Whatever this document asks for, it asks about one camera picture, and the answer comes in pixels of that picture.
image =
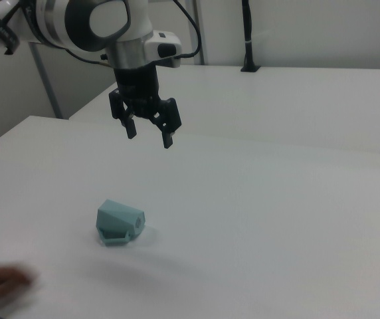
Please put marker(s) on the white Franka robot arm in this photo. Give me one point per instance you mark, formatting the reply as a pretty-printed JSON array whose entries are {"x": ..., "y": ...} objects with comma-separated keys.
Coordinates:
[{"x": 110, "y": 20}]

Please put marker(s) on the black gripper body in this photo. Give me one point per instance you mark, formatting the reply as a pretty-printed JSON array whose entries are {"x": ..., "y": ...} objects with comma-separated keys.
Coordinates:
[{"x": 137, "y": 86}]

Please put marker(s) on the white side table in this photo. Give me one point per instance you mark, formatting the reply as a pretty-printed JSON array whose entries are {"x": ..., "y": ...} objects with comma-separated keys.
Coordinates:
[{"x": 276, "y": 106}]

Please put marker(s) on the black pole with white band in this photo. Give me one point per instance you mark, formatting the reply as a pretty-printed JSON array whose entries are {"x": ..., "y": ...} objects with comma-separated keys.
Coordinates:
[{"x": 248, "y": 33}]

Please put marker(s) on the grey metal partition post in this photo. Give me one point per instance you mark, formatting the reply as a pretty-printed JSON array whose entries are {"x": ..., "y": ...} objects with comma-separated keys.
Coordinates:
[
  {"x": 200, "y": 33},
  {"x": 47, "y": 83}
]

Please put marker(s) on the teal faceted cup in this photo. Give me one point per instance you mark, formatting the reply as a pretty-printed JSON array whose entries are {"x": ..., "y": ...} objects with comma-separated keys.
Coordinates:
[{"x": 117, "y": 216}]

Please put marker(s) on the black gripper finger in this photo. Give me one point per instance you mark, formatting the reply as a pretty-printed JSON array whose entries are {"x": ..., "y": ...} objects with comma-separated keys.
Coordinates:
[
  {"x": 130, "y": 128},
  {"x": 168, "y": 126}
]

